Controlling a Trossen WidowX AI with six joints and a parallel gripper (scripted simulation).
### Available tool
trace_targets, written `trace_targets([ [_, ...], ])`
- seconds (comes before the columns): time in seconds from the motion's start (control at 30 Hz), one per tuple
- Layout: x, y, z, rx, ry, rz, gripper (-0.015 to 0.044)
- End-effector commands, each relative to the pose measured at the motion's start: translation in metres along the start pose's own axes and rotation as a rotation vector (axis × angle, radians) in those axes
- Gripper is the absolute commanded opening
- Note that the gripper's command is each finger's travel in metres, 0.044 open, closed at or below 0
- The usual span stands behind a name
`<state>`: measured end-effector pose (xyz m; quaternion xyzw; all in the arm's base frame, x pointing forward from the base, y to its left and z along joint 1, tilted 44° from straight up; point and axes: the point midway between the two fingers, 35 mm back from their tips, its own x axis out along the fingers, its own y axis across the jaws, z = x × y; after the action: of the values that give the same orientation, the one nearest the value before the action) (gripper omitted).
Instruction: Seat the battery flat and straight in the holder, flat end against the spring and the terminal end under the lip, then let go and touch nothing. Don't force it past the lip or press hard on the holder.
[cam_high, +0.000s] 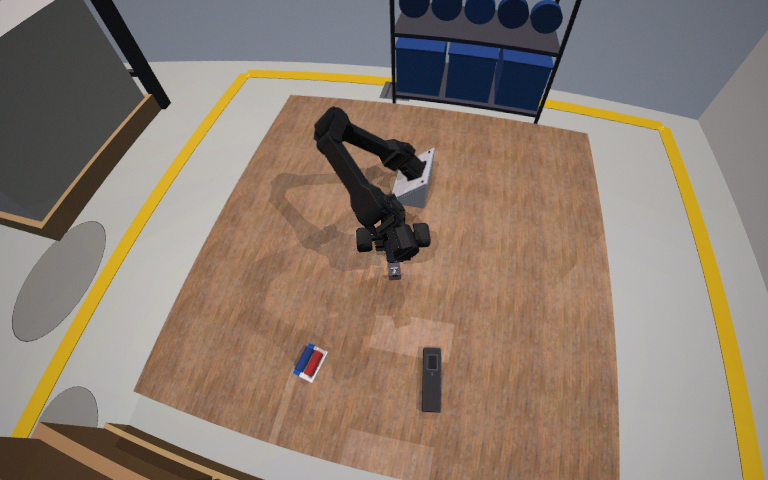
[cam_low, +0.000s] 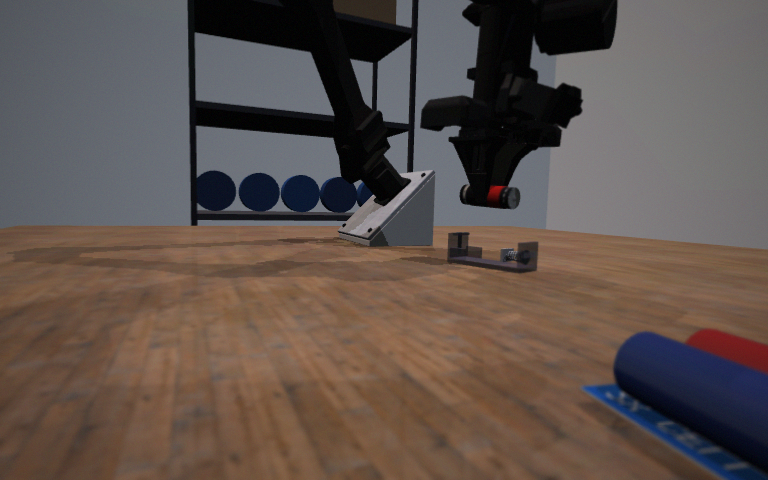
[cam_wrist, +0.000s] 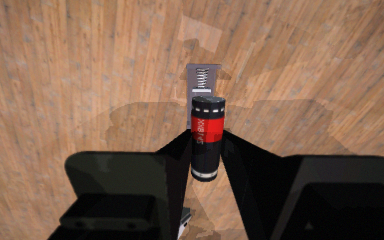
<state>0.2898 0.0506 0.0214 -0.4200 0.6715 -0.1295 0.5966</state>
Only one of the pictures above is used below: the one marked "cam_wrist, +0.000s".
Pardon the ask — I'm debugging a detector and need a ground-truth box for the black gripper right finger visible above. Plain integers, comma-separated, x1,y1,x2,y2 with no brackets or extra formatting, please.
220,130,384,240

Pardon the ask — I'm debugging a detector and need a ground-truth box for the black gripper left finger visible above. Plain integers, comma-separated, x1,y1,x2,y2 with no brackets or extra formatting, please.
64,129,192,240

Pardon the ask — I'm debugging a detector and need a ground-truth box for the black and red battery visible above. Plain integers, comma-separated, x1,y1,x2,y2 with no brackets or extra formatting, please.
190,96,226,182

